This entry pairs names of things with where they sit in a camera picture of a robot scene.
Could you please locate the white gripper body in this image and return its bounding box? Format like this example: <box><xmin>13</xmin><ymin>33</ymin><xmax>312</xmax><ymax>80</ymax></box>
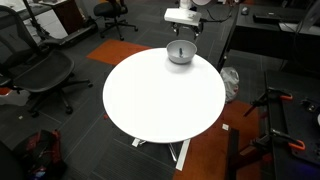
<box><xmin>163</xmin><ymin>7</ymin><xmax>203</xmax><ymax>28</ymax></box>

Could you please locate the grey round bowl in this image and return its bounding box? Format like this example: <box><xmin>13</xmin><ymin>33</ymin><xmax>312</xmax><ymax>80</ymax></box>
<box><xmin>166</xmin><ymin>39</ymin><xmax>198</xmax><ymax>65</ymax></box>

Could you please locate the grey computer mouse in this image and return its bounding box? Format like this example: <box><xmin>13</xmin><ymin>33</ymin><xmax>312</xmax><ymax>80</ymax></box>
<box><xmin>240</xmin><ymin>5</ymin><xmax>251</xmax><ymax>16</ymax></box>

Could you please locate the dark office desk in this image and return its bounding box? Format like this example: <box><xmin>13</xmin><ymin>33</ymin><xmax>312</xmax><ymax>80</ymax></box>
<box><xmin>216</xmin><ymin>2</ymin><xmax>320</xmax><ymax>76</ymax></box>

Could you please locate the black mesh office chair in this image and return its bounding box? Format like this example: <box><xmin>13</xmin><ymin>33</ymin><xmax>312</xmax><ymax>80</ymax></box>
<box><xmin>93</xmin><ymin>0</ymin><xmax>139</xmax><ymax>42</ymax></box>
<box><xmin>0</xmin><ymin>4</ymin><xmax>94</xmax><ymax>118</ymax></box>

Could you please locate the black computer keyboard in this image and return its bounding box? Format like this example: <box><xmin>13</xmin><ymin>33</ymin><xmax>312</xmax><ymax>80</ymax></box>
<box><xmin>252</xmin><ymin>12</ymin><xmax>283</xmax><ymax>25</ymax></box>

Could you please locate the black electric scooter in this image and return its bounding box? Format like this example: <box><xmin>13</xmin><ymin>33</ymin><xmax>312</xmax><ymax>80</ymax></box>
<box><xmin>22</xmin><ymin>0</ymin><xmax>100</xmax><ymax>48</ymax></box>

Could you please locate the dark brown cabinet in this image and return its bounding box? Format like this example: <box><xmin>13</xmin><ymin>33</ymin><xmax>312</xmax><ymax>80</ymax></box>
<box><xmin>51</xmin><ymin>0</ymin><xmax>86</xmax><ymax>35</ymax></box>

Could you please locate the grey computer monitor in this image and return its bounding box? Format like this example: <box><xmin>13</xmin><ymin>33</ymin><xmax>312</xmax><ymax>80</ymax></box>
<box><xmin>279</xmin><ymin>0</ymin><xmax>320</xmax><ymax>35</ymax></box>

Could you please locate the white counter cabinet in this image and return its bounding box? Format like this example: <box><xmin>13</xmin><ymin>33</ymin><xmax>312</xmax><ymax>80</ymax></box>
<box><xmin>18</xmin><ymin>8</ymin><xmax>69</xmax><ymax>40</ymax></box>

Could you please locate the white table base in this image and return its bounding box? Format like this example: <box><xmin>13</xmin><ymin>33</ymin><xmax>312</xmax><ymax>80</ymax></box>
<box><xmin>130</xmin><ymin>137</ymin><xmax>192</xmax><ymax>172</ymax></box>

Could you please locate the black robot table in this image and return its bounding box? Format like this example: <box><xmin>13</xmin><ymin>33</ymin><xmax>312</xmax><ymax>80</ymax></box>
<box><xmin>264</xmin><ymin>69</ymin><xmax>320</xmax><ymax>180</ymax></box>

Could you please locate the white flat floor object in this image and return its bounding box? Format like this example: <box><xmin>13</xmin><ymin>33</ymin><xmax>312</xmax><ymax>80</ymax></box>
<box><xmin>0</xmin><ymin>87</ymin><xmax>32</xmax><ymax>108</ymax></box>

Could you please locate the red and black bag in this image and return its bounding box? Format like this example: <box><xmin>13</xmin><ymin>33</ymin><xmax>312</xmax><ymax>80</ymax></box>
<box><xmin>13</xmin><ymin>128</ymin><xmax>69</xmax><ymax>180</ymax></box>

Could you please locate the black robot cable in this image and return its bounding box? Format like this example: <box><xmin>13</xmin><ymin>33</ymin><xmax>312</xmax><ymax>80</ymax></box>
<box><xmin>199</xmin><ymin>5</ymin><xmax>235</xmax><ymax>25</ymax></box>

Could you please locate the black clamp orange handle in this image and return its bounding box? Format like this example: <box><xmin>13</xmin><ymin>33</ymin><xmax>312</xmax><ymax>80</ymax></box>
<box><xmin>243</xmin><ymin>86</ymin><xmax>294</xmax><ymax>118</ymax></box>
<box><xmin>249</xmin><ymin>128</ymin><xmax>307</xmax><ymax>156</ymax></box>

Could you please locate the black vertical post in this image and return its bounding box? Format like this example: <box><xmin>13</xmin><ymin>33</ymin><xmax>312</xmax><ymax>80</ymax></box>
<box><xmin>225</xmin><ymin>128</ymin><xmax>241</xmax><ymax>180</ymax></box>

